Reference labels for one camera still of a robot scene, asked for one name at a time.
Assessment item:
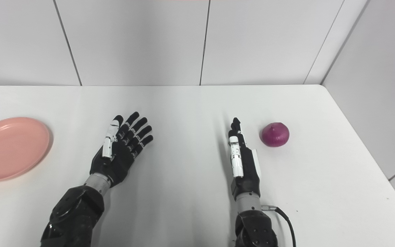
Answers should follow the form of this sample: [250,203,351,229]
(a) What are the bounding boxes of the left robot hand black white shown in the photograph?
[90,111,154,188]

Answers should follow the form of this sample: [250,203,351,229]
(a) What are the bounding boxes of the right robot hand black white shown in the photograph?
[228,117,262,201]

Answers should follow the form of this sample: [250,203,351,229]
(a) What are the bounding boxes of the purple red onion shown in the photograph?
[261,122,290,148]

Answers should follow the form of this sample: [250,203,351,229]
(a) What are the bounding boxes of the pink round plate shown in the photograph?
[0,117,51,182]

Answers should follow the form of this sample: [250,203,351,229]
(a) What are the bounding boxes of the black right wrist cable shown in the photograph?
[261,204,297,247]

